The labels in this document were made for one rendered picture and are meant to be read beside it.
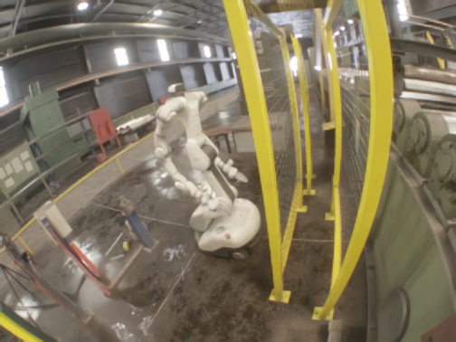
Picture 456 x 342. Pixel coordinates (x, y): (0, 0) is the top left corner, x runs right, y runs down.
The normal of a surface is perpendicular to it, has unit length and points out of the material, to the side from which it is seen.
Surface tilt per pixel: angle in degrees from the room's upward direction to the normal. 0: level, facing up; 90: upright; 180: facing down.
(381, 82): 90
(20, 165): 90
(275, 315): 0
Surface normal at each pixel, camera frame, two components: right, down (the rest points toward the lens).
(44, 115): 0.91, 0.00
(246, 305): -0.22, -0.86
